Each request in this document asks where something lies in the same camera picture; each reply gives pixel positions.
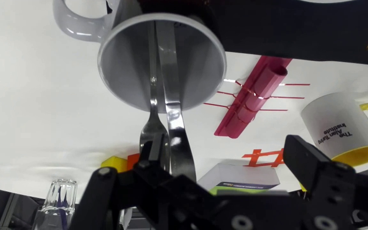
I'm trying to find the green book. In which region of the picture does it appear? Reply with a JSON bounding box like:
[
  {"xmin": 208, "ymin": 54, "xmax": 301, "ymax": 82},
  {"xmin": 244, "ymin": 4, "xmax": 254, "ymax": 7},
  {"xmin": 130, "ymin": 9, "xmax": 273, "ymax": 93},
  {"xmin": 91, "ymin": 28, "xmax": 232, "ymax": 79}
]
[{"xmin": 197, "ymin": 159, "xmax": 294, "ymax": 197}]

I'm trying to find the silver fork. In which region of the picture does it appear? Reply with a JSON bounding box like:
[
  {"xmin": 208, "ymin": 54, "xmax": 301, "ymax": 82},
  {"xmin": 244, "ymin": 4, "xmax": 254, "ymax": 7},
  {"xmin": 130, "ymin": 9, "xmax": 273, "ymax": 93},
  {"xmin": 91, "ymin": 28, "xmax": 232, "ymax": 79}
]
[{"xmin": 138, "ymin": 21, "xmax": 168, "ymax": 152}]

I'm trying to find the yellow block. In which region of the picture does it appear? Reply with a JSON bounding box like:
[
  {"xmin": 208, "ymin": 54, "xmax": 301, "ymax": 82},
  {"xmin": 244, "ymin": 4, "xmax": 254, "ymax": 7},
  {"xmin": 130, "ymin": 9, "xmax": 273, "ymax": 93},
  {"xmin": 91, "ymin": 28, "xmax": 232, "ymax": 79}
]
[{"xmin": 99, "ymin": 155, "xmax": 130, "ymax": 174}]

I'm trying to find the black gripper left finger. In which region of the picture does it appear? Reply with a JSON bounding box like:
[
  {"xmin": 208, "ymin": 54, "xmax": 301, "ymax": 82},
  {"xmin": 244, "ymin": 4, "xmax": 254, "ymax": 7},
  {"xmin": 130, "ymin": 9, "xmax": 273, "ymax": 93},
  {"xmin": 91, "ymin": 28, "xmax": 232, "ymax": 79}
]
[{"xmin": 69, "ymin": 132, "xmax": 220, "ymax": 230}]

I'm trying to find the clear drinking glass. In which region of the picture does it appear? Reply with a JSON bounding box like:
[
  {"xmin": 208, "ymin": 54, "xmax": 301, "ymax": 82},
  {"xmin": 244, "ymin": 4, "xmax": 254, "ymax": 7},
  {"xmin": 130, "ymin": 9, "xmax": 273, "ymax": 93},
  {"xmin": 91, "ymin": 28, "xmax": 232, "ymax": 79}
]
[{"xmin": 32, "ymin": 178, "xmax": 79, "ymax": 230}]

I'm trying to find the black placemat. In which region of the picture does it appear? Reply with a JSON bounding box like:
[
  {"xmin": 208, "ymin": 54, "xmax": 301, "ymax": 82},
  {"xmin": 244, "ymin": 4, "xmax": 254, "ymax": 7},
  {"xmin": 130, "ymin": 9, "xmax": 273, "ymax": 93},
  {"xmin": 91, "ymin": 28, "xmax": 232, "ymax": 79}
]
[{"xmin": 138, "ymin": 0, "xmax": 368, "ymax": 67}]

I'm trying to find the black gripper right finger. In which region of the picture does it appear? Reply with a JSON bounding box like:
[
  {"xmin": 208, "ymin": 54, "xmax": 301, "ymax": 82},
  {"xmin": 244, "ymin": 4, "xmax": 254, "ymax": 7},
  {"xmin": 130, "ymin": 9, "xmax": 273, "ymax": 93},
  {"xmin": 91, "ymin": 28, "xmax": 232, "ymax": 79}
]
[{"xmin": 282, "ymin": 134, "xmax": 368, "ymax": 230}]

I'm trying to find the white and yellow mug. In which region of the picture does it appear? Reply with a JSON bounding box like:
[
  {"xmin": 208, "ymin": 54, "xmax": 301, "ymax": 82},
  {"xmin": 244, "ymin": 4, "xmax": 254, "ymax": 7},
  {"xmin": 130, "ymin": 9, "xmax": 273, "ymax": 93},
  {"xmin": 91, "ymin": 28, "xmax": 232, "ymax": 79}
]
[{"xmin": 299, "ymin": 92, "xmax": 368, "ymax": 169}]

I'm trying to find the dark grey mug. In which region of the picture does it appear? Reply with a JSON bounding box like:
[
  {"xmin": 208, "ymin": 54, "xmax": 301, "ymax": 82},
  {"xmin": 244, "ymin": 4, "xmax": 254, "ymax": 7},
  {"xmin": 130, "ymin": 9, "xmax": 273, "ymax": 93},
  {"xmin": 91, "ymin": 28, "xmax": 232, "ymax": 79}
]
[{"xmin": 52, "ymin": 0, "xmax": 229, "ymax": 115}]

